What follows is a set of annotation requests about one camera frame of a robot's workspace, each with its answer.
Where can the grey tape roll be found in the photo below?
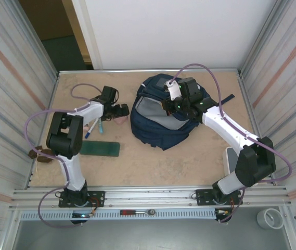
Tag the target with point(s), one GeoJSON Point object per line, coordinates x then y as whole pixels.
{"type": "Point", "coordinates": [263, 218]}

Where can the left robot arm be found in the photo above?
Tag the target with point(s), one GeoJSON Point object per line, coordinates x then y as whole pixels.
{"type": "Point", "coordinates": [90, 110]}

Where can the small controller circuit board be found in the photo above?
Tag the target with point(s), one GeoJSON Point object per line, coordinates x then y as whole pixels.
{"type": "Point", "coordinates": [81, 215]}
{"type": "Point", "coordinates": [224, 213]}

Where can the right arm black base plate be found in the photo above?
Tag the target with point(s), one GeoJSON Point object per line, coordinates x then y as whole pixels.
{"type": "Point", "coordinates": [202, 198]}

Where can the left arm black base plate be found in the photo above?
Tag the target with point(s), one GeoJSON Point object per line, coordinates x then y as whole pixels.
{"type": "Point", "coordinates": [98, 196]}

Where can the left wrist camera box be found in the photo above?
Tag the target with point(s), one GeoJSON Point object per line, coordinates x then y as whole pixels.
{"type": "Point", "coordinates": [173, 89]}

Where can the white door frame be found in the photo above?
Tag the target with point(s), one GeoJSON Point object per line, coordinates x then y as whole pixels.
{"type": "Point", "coordinates": [90, 39]}

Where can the aluminium mounting rail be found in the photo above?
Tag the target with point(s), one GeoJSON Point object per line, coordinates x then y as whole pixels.
{"type": "Point", "coordinates": [150, 192]}

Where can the white marker blue cap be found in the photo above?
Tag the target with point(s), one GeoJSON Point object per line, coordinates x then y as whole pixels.
{"type": "Point", "coordinates": [91, 129]}

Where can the pink pencil case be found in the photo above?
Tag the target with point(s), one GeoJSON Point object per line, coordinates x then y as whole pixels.
{"type": "Point", "coordinates": [120, 121]}

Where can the brown door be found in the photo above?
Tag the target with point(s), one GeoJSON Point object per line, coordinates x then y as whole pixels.
{"type": "Point", "coordinates": [46, 18]}

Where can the navy blue backpack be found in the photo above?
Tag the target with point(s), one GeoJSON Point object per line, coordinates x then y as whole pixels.
{"type": "Point", "coordinates": [158, 130]}

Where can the brown pouch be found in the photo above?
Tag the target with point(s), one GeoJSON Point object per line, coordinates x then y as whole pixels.
{"type": "Point", "coordinates": [39, 155]}

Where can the teal tube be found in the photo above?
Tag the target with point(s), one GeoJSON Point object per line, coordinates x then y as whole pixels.
{"type": "Point", "coordinates": [101, 126]}

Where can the aluminium table edge rail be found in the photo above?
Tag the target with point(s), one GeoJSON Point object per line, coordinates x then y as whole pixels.
{"type": "Point", "coordinates": [85, 70]}

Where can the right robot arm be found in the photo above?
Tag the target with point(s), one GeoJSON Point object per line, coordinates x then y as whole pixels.
{"type": "Point", "coordinates": [228, 125]}

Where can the green rectangular pad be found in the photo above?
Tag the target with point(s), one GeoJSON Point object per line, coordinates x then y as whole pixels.
{"type": "Point", "coordinates": [101, 149]}

